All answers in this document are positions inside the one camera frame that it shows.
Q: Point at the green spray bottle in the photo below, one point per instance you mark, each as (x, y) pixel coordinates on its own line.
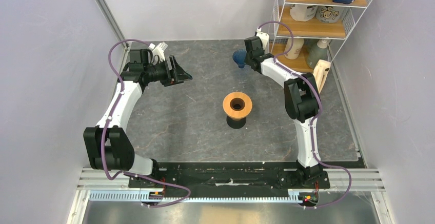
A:
(317, 50)

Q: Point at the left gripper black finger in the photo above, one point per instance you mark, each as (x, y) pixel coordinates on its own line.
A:
(181, 78)
(175, 68)

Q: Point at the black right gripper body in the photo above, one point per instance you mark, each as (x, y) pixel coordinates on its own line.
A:
(248, 58)

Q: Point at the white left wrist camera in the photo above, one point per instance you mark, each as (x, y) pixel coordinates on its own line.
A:
(159, 50)

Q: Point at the blue coffee filter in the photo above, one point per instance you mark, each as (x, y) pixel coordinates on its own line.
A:
(239, 57)

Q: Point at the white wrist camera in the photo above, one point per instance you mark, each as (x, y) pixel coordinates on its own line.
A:
(159, 50)
(264, 37)

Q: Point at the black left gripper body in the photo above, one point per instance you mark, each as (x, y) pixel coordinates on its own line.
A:
(168, 77)

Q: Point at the white jar with label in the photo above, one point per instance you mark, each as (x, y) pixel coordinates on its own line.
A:
(303, 13)

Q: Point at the white bottle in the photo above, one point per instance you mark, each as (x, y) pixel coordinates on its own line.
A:
(293, 47)

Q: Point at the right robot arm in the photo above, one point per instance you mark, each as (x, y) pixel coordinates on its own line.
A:
(302, 103)

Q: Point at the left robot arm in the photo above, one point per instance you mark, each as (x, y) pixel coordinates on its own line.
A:
(108, 147)

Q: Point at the white wire shelf rack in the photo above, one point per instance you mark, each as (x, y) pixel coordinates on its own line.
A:
(337, 33)

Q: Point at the orange coffee dripper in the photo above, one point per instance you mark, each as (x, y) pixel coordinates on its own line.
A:
(237, 106)

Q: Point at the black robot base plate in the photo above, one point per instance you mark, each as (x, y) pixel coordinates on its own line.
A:
(229, 179)

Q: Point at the wooden holder block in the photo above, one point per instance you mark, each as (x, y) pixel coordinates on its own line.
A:
(320, 73)

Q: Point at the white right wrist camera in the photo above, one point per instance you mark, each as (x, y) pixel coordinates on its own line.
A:
(264, 37)

